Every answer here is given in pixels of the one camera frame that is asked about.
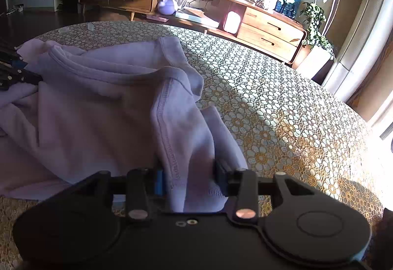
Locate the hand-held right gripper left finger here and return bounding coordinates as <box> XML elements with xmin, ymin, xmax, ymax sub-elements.
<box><xmin>69</xmin><ymin>168</ymin><xmax>166</xmax><ymax>223</ymax></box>

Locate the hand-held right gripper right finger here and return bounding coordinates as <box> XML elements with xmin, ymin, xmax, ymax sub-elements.
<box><xmin>213</xmin><ymin>161</ymin><xmax>315</xmax><ymax>224</ymax></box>

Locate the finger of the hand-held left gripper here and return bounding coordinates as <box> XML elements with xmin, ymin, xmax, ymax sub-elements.
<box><xmin>0</xmin><ymin>39</ymin><xmax>28</xmax><ymax>70</ymax></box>
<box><xmin>0</xmin><ymin>68</ymin><xmax>43</xmax><ymax>91</ymax></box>

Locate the lilac long-sleeve shirt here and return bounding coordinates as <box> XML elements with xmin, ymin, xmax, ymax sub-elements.
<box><xmin>0</xmin><ymin>36</ymin><xmax>249</xmax><ymax>212</ymax></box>

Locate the yellow lace tablecloth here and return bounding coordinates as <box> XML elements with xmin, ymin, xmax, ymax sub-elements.
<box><xmin>0</xmin><ymin>20</ymin><xmax>384</xmax><ymax>258</ymax></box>

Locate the white planter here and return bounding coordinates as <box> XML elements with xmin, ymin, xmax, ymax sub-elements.
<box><xmin>294</xmin><ymin>44</ymin><xmax>335</xmax><ymax>85</ymax></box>

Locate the wooden media console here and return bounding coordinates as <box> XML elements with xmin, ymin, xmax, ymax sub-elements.
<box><xmin>78</xmin><ymin>0</ymin><xmax>308</xmax><ymax>66</ymax></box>

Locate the small pink white appliance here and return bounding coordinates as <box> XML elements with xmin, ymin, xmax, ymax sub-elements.
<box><xmin>223</xmin><ymin>10</ymin><xmax>242</xmax><ymax>34</ymax></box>

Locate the white flat box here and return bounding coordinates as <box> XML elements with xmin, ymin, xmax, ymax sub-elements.
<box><xmin>175</xmin><ymin>8</ymin><xmax>220</xmax><ymax>29</ymax></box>

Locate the blue framed picture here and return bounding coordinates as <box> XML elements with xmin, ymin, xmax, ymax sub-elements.
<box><xmin>274</xmin><ymin>0</ymin><xmax>303</xmax><ymax>19</ymax></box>

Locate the large leafy plant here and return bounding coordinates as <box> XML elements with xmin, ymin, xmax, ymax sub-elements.
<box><xmin>299</xmin><ymin>0</ymin><xmax>368</xmax><ymax>59</ymax></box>

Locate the white floor air conditioner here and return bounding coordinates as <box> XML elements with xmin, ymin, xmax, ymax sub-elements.
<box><xmin>322</xmin><ymin>0</ymin><xmax>393</xmax><ymax>105</ymax></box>

